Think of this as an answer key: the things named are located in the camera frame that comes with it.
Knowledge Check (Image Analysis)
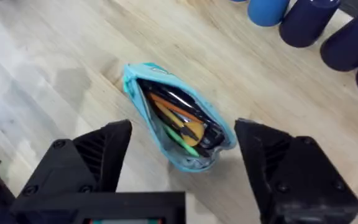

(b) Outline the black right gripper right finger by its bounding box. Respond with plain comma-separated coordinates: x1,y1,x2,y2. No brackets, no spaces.
234,118,358,224

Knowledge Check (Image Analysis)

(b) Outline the light blue cup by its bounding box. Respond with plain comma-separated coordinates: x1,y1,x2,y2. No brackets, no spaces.
247,0,291,27

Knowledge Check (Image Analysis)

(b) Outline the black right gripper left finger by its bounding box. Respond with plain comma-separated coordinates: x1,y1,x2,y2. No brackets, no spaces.
16,119,133,198

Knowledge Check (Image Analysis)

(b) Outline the light blue zip bag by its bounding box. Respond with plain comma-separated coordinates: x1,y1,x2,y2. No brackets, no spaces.
122,62,237,174

